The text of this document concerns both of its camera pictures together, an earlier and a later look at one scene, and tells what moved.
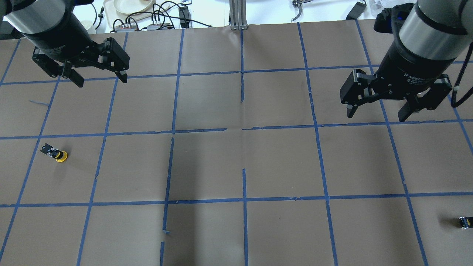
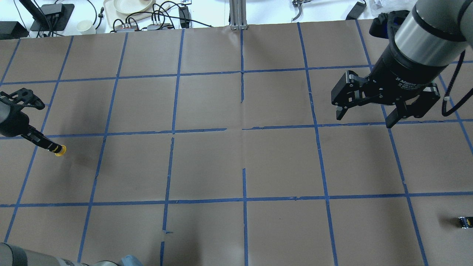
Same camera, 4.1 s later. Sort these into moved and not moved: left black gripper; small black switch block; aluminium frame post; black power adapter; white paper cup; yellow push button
Moved: left black gripper; yellow push button
Not moved: black power adapter; small black switch block; aluminium frame post; white paper cup
